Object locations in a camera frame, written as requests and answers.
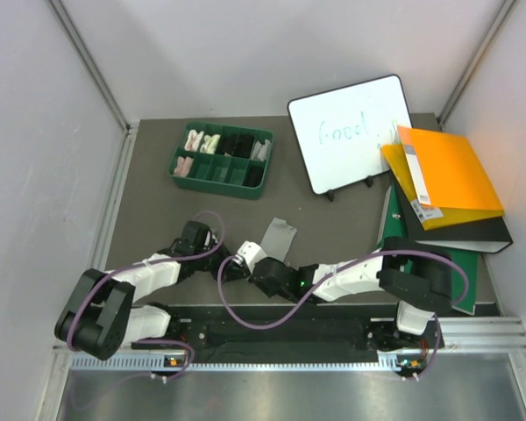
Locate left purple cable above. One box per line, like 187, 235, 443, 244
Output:
66, 210, 227, 382

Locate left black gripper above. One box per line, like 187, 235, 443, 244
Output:
194, 239, 247, 283

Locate black binder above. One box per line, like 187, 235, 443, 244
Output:
394, 183, 514, 253

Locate grey underwear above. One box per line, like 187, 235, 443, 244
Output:
259, 218, 297, 261

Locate pink rolled socks bottom-left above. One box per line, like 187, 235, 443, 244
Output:
173, 156, 194, 177

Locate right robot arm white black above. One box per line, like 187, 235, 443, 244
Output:
238, 237, 458, 347

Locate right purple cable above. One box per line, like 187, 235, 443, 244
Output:
217, 249, 470, 381

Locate black rolled underwear in tray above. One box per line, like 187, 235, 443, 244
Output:
218, 134, 255, 159

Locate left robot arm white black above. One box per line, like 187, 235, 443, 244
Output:
54, 220, 231, 360

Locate cream rolled socks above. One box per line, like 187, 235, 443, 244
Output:
199, 134, 221, 154

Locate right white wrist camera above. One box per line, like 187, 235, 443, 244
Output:
233, 241, 267, 273

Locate pink rolled socks top-left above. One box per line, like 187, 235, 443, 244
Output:
184, 130, 204, 152

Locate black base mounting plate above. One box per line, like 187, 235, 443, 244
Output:
131, 318, 448, 351

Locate orange binder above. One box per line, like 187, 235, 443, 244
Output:
381, 126, 504, 231

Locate aluminium frame rail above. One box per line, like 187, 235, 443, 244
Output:
46, 0, 131, 132

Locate green binder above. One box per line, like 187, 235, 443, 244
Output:
377, 182, 479, 315

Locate purple cable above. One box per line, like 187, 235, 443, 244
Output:
66, 210, 227, 382
217, 249, 470, 381

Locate green compartment tray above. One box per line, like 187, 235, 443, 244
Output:
168, 121, 274, 200

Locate black underwear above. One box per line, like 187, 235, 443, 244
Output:
218, 134, 255, 159
244, 162, 265, 188

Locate white whiteboard black frame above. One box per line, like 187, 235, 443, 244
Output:
287, 74, 412, 196

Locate grey rolled socks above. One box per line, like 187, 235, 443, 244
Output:
250, 139, 272, 162

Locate white slotted cable duct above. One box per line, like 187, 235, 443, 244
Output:
70, 353, 419, 372

